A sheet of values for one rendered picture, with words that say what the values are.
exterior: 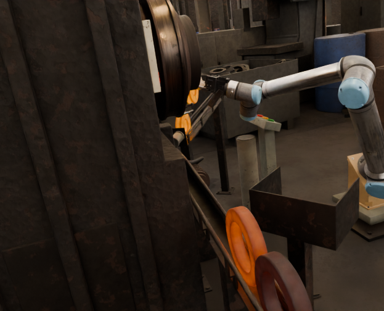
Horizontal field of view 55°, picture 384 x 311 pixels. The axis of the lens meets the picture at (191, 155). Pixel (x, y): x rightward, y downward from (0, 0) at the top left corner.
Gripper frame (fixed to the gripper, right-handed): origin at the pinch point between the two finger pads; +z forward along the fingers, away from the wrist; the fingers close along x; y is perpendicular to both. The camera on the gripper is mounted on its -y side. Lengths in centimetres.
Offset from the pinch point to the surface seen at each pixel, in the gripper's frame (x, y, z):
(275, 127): -38, -24, -46
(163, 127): 34.3, -13.4, -0.4
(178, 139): 15.4, -25.0, -2.2
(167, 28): 67, 33, -11
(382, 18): -429, 43, -131
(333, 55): -289, -2, -75
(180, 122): 6.9, -19.1, 0.8
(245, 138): -32, -34, -30
